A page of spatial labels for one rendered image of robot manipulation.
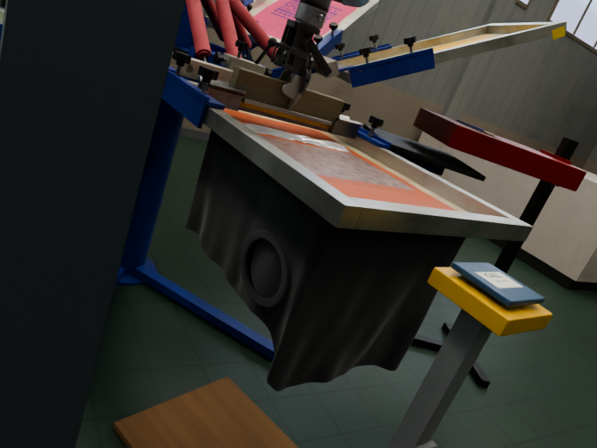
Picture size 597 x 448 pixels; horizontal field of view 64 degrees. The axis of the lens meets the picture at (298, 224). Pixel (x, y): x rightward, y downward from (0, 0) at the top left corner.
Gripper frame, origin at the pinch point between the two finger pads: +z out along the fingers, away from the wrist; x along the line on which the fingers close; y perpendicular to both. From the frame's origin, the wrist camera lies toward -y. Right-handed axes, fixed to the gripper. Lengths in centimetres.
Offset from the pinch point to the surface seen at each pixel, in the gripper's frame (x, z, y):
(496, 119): -290, -20, -564
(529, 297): 83, 6, 11
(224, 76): -20.7, 0.3, 9.3
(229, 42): -50, -8, -5
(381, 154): 14.9, 4.5, -25.7
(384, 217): 61, 5, 20
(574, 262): -50, 74, -400
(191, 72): -20.7, 1.6, 19.2
